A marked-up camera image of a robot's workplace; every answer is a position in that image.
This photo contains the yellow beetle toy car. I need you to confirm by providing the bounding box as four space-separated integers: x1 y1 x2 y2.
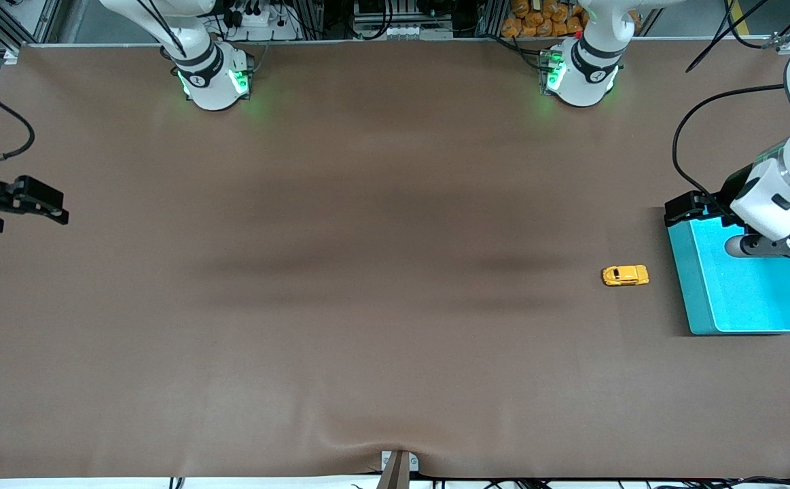
601 264 650 287

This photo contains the teal plastic bin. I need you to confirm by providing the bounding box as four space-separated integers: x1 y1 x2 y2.
666 204 790 336

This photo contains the white power strip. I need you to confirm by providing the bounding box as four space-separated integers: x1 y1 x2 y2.
228 5 300 41

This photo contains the brown table mat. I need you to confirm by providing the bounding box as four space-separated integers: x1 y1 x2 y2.
0 39 790 480

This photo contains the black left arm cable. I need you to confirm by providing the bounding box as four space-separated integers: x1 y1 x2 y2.
672 0 790 211

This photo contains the metal clamp bracket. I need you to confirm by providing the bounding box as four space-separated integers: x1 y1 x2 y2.
376 450 420 489

